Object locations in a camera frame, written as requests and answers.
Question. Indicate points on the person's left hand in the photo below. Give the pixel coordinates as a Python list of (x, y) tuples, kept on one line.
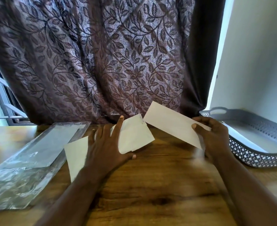
[(105, 150)]

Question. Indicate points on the person's right hand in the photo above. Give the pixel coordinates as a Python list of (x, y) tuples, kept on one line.
[(217, 141)]

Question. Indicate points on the person's right thumb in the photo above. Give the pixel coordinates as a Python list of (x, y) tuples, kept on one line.
[(198, 130)]

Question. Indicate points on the person's left thumb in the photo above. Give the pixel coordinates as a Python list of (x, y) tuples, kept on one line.
[(128, 156)]

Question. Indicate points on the white envelope with flap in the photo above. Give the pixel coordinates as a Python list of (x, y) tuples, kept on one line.
[(133, 136)]

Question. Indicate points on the person's right forearm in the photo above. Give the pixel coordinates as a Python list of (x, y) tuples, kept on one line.
[(249, 192)]

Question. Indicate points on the person's left forearm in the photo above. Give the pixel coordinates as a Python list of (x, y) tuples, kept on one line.
[(74, 197)]

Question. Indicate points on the white paper sheet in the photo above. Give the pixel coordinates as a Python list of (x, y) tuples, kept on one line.
[(253, 136)]

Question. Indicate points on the grey perforated plastic tray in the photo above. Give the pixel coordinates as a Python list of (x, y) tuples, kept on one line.
[(251, 155)]

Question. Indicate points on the clear plastic envelope packet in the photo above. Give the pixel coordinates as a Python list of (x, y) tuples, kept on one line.
[(32, 160)]

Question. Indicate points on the brown leaf-patterned curtain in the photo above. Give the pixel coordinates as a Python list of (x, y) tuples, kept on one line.
[(100, 58)]

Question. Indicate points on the grey metal window frame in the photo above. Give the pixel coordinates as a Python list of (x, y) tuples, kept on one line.
[(4, 98)]

